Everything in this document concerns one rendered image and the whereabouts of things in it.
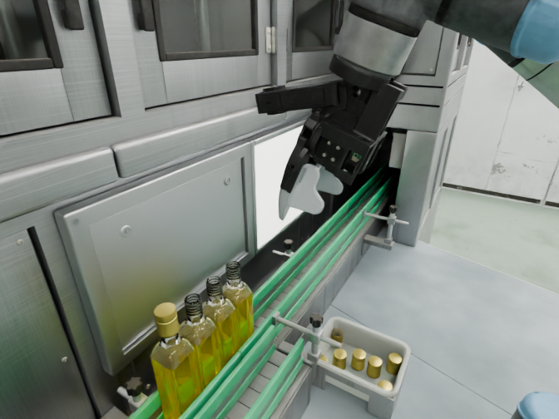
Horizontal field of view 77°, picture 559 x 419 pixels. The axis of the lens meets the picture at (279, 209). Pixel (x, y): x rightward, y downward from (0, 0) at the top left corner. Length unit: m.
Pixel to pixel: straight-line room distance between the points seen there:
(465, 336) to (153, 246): 0.93
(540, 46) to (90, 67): 0.57
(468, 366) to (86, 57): 1.12
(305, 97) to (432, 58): 1.02
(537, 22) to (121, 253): 0.63
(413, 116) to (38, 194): 1.20
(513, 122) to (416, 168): 2.80
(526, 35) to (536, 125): 3.85
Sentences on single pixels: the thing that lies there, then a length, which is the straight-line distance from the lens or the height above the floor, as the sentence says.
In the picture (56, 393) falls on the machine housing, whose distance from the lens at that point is 0.78.
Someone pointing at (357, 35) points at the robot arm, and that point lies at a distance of 0.38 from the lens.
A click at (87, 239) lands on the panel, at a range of 0.62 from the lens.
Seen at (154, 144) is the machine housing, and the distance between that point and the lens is 0.67.
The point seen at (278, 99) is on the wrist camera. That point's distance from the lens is 0.44.
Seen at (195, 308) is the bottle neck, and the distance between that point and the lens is 0.64.
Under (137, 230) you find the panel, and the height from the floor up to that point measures 1.24.
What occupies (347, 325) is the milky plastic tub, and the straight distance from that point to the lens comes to 1.04.
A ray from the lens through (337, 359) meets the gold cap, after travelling 0.99.
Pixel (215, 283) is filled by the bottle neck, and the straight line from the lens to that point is 0.67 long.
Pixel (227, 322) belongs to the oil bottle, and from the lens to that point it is 0.72.
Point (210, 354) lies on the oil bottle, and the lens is 0.71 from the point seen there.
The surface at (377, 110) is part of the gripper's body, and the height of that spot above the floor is 1.48.
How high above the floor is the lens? 1.55
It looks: 26 degrees down
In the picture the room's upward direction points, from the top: straight up
